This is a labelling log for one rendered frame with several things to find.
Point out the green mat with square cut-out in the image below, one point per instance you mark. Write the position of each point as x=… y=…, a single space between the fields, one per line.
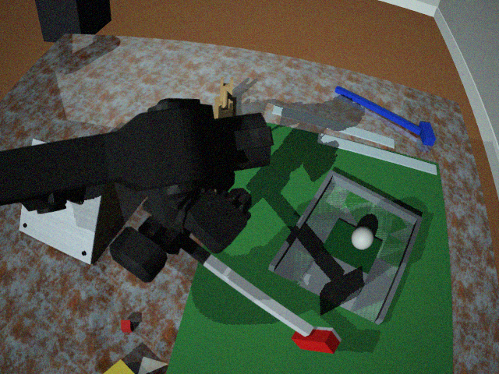
x=224 y=332

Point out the white ball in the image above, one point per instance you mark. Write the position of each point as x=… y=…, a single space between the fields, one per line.
x=362 y=237

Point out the small red cube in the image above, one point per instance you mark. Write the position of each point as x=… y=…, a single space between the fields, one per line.
x=126 y=326

